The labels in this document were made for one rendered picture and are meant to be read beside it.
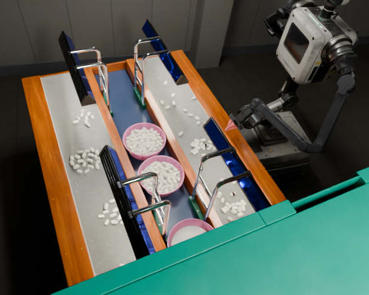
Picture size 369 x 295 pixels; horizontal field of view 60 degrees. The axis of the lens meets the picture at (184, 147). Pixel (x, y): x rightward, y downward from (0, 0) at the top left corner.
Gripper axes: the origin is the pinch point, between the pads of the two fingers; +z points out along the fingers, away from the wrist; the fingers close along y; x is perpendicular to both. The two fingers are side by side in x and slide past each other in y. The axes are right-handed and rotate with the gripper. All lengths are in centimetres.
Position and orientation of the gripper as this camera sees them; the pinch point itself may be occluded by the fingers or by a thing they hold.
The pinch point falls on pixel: (226, 129)
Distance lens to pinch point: 200.7
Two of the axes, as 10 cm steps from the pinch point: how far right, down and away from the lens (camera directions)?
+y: 4.2, 7.4, -5.3
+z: -7.5, 6.1, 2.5
